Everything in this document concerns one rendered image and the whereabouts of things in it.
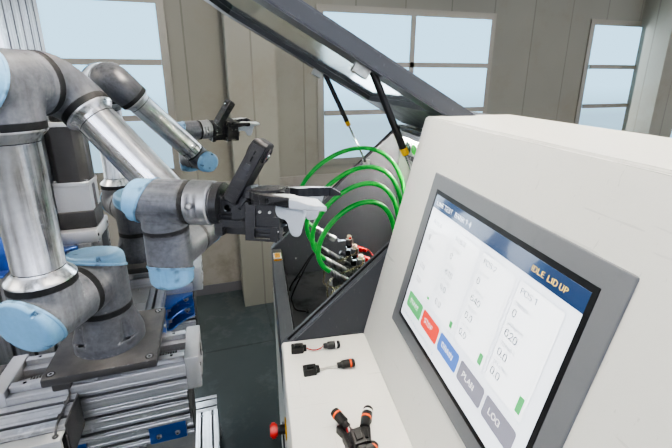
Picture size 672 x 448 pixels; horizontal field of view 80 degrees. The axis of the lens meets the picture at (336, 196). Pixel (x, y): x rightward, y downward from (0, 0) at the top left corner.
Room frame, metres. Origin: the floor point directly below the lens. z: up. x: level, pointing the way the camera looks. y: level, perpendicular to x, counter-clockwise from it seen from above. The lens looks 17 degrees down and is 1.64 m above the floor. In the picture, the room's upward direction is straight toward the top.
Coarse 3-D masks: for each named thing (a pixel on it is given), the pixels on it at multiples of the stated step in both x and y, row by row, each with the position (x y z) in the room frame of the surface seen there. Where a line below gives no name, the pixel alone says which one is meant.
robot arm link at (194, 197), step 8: (192, 184) 0.63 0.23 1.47; (200, 184) 0.62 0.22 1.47; (208, 184) 0.62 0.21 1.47; (184, 192) 0.61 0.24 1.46; (192, 192) 0.61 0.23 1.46; (200, 192) 0.61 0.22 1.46; (208, 192) 0.62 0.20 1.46; (184, 200) 0.61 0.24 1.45; (192, 200) 0.61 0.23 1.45; (200, 200) 0.60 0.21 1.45; (184, 208) 0.60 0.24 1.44; (192, 208) 0.60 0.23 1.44; (200, 208) 0.60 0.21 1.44; (184, 216) 0.61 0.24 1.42; (192, 216) 0.60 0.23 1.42; (200, 216) 0.60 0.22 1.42; (208, 216) 0.61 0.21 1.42; (192, 224) 0.63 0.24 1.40; (200, 224) 0.62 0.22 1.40; (208, 224) 0.61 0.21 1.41
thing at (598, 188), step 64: (448, 128) 0.83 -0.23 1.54; (512, 128) 0.71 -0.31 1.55; (576, 128) 0.71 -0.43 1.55; (512, 192) 0.58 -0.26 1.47; (576, 192) 0.47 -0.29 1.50; (640, 192) 0.40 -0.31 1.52; (640, 256) 0.37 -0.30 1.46; (384, 320) 0.83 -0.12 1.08; (640, 320) 0.34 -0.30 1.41; (640, 384) 0.31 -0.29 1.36
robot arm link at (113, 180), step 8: (88, 72) 1.31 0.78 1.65; (112, 104) 1.35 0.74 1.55; (120, 112) 1.39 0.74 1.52; (104, 160) 1.35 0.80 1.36; (104, 168) 1.35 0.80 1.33; (112, 168) 1.35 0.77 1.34; (104, 176) 1.36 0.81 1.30; (112, 176) 1.35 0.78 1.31; (120, 176) 1.36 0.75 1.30; (104, 184) 1.34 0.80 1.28; (112, 184) 1.34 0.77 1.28; (120, 184) 1.34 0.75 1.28; (104, 192) 1.34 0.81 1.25; (112, 192) 1.33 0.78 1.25; (104, 200) 1.34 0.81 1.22; (104, 208) 1.36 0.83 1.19
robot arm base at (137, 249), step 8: (120, 240) 1.25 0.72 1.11; (128, 240) 1.23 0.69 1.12; (136, 240) 1.24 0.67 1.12; (120, 248) 1.24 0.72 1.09; (128, 248) 1.23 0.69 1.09; (136, 248) 1.23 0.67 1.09; (144, 248) 1.24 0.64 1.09; (128, 256) 1.22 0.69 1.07; (136, 256) 1.22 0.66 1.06; (144, 256) 1.23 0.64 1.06
